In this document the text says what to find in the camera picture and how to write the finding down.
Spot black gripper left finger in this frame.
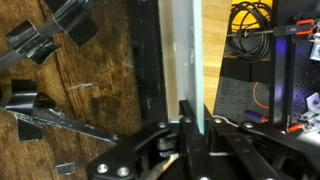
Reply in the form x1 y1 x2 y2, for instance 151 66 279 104
87 99 215 180

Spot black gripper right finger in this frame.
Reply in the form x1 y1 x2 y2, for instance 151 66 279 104
203 105 320 180

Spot white whiteboard panel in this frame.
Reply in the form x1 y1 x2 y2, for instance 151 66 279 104
158 0 205 135

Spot dark wooden stand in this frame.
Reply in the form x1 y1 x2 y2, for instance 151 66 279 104
0 0 169 180

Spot blue screwdriver orange tip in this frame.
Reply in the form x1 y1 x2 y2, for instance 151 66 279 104
244 109 270 124

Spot black binder clips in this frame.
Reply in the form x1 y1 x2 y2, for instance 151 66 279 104
0 0 119 144

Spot aluminium extrusion profile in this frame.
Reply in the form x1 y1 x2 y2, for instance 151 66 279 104
308 31 320 63

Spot thin orange cable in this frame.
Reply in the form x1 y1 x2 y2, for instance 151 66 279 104
252 81 270 111

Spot aluminium corner bracket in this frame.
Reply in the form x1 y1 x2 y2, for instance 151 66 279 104
304 93 320 116

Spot coiled black cable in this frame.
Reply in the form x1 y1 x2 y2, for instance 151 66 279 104
226 0 274 63

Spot orange handled clamp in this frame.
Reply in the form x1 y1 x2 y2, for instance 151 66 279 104
226 18 316 38

